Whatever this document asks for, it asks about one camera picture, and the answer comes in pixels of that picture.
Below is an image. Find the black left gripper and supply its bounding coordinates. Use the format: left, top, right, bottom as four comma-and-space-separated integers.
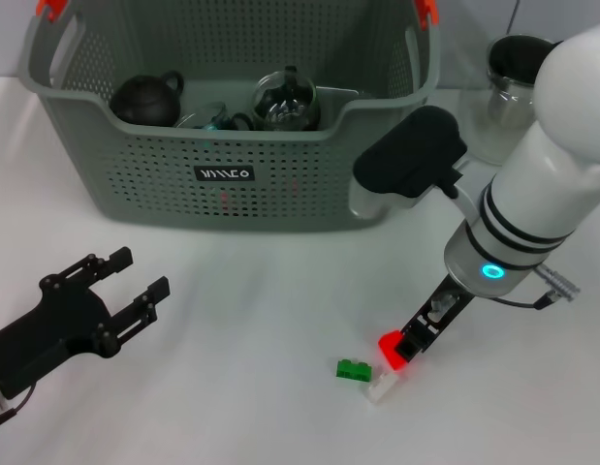
0, 245, 173, 401

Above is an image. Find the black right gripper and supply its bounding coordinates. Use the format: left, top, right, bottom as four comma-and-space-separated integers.
394, 273, 476, 363

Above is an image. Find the red slope brick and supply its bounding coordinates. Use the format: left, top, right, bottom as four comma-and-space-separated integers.
377, 330, 416, 374

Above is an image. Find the dark green plastic brick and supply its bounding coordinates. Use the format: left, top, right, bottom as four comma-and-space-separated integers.
334, 357, 373, 385

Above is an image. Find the glass teacup black sleeve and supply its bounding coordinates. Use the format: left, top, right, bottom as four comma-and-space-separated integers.
221, 111, 255, 131
175, 100, 228, 130
250, 65, 323, 132

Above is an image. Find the grey perforated storage bin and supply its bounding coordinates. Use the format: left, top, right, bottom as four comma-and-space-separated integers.
17, 0, 441, 233

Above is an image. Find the white plastic brick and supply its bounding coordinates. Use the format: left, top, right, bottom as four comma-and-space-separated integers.
364, 371, 405, 404

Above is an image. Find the dark clay teapot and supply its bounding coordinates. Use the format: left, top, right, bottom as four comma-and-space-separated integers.
109, 70, 185, 128

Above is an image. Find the glass pitcher black lid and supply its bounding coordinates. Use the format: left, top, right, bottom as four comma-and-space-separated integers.
458, 34, 567, 165

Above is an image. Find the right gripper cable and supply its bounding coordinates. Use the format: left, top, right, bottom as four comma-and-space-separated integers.
492, 263, 583, 311

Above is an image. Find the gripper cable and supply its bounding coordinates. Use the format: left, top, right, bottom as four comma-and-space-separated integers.
0, 382, 38, 431
492, 263, 583, 311

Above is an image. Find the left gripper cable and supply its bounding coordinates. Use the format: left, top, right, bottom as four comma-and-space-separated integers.
0, 382, 38, 431

